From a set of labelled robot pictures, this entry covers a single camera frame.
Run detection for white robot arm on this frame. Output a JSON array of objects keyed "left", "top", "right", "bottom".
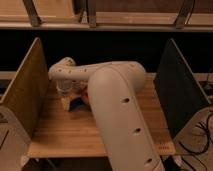
[{"left": 49, "top": 61, "right": 165, "bottom": 171}]

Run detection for blue cloth piece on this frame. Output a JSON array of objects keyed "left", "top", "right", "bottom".
[{"left": 69, "top": 97, "right": 84, "bottom": 111}]

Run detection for black cables on floor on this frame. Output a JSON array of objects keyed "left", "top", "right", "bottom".
[{"left": 178, "top": 109, "right": 213, "bottom": 171}]

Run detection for red round plate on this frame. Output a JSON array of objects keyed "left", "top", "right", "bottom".
[{"left": 82, "top": 88, "right": 89, "bottom": 105}]

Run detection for left wooden divider panel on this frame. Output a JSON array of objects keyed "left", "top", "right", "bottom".
[{"left": 0, "top": 38, "right": 49, "bottom": 142}]

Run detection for right dark divider panel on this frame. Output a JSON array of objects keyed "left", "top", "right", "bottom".
[{"left": 154, "top": 39, "right": 211, "bottom": 138}]

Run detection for wooden shelf with brackets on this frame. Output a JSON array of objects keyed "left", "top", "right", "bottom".
[{"left": 0, "top": 0, "right": 213, "bottom": 32}]

